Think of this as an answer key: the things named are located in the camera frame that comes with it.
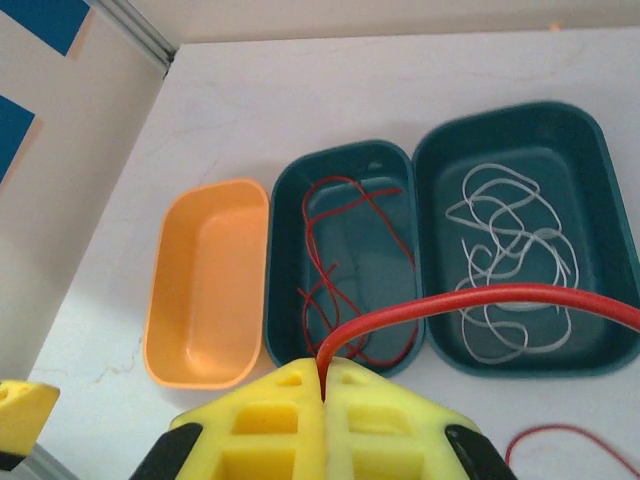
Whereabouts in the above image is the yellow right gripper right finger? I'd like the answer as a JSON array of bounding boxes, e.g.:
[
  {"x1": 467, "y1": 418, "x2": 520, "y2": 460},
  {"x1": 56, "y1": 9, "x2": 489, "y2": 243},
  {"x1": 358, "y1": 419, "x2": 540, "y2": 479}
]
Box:
[{"x1": 322, "y1": 357, "x2": 519, "y2": 480}]

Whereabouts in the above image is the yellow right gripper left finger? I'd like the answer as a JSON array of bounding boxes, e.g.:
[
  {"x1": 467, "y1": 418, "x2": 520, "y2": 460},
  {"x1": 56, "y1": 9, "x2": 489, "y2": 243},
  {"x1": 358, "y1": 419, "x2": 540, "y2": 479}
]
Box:
[{"x1": 130, "y1": 357, "x2": 329, "y2": 480}]

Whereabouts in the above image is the thin white cable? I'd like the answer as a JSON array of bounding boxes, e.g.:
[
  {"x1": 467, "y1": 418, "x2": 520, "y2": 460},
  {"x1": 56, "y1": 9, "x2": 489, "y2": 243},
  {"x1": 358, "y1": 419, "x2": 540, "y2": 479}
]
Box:
[{"x1": 446, "y1": 163, "x2": 581, "y2": 364}]

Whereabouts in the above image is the teal plastic bin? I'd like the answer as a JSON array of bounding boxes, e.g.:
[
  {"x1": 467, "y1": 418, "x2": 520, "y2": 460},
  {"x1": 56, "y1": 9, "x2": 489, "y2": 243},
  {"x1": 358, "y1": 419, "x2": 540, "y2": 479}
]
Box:
[
  {"x1": 263, "y1": 139, "x2": 426, "y2": 379},
  {"x1": 412, "y1": 101, "x2": 629, "y2": 377}
]

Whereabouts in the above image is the orange plastic bin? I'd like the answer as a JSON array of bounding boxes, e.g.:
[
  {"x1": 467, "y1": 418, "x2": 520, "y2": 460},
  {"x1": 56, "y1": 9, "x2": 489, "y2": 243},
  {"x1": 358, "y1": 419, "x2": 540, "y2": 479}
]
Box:
[{"x1": 143, "y1": 178, "x2": 271, "y2": 390}]

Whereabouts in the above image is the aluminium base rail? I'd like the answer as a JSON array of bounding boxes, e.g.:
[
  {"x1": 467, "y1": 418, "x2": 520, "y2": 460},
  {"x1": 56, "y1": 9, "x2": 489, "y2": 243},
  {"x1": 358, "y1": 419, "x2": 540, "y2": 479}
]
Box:
[{"x1": 22, "y1": 444, "x2": 76, "y2": 480}]

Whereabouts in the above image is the aluminium frame post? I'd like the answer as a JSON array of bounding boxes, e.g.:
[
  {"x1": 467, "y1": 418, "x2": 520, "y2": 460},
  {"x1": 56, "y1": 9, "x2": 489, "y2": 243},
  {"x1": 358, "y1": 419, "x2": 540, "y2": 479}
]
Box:
[{"x1": 97, "y1": 0, "x2": 179, "y2": 76}]

